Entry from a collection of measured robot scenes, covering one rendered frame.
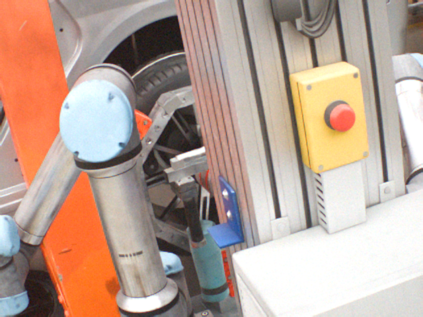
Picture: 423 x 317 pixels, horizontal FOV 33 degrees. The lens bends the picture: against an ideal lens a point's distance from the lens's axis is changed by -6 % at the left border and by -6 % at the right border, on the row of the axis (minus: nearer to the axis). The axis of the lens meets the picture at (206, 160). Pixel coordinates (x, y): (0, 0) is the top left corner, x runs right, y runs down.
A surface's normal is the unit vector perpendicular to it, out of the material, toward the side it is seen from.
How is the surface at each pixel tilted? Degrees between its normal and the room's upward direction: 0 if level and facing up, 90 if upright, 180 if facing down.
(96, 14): 90
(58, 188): 104
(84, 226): 90
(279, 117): 90
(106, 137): 82
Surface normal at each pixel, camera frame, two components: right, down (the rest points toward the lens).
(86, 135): 0.00, 0.25
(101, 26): 0.37, 0.29
